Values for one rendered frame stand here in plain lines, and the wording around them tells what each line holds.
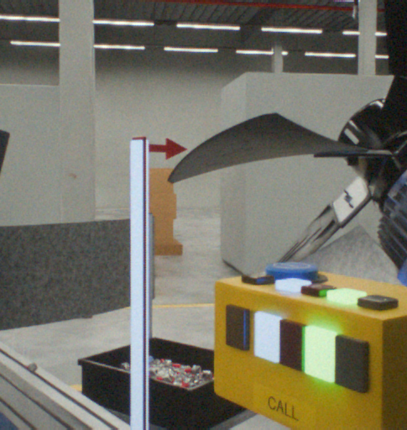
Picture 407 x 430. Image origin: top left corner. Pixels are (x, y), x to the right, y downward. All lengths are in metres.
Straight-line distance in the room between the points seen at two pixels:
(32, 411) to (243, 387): 0.52
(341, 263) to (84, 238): 1.92
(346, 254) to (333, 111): 6.38
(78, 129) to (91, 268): 2.47
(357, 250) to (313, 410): 0.47
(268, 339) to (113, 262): 2.38
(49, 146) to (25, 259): 4.28
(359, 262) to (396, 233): 0.06
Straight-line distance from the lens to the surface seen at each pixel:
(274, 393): 0.45
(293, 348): 0.42
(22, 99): 6.84
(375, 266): 0.86
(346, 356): 0.39
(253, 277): 0.46
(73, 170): 5.05
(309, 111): 7.13
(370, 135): 0.95
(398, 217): 0.87
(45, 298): 2.62
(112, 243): 2.79
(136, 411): 0.74
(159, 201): 8.87
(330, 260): 0.86
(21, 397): 0.99
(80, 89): 5.09
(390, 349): 0.38
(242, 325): 0.45
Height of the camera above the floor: 1.15
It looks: 3 degrees down
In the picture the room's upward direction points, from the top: straight up
